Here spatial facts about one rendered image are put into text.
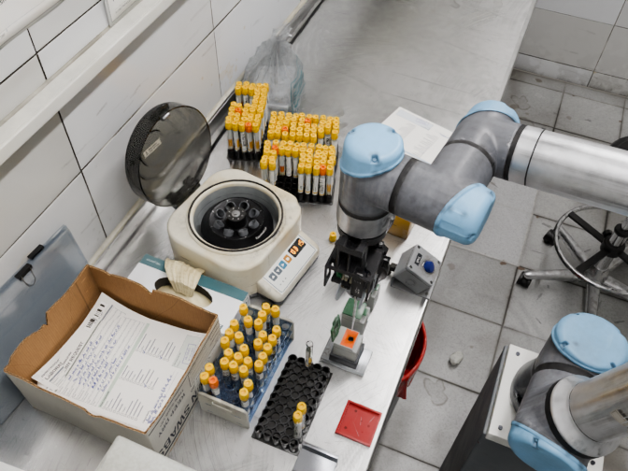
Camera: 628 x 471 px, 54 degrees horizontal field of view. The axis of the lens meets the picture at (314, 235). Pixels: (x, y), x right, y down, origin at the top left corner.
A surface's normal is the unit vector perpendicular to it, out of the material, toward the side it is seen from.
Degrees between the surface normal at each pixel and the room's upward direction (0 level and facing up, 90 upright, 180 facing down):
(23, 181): 90
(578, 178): 66
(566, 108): 0
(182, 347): 8
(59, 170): 90
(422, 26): 0
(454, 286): 0
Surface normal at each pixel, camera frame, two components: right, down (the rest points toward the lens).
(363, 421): 0.02, -0.63
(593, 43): -0.39, 0.71
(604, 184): -0.51, 0.32
